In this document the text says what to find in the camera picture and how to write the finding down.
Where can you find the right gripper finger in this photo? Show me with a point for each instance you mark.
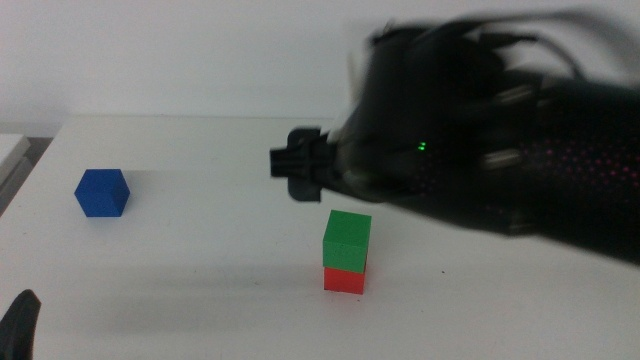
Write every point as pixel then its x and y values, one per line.
pixel 290 155
pixel 290 171

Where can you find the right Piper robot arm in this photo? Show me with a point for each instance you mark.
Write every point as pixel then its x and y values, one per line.
pixel 500 165

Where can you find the green cube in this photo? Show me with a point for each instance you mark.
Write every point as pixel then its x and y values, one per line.
pixel 347 240

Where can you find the blue cube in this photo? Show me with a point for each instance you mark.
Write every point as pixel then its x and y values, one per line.
pixel 101 195

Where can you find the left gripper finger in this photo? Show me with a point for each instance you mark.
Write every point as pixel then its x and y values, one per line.
pixel 19 327

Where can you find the red cube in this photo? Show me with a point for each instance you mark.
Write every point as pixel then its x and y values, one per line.
pixel 344 282

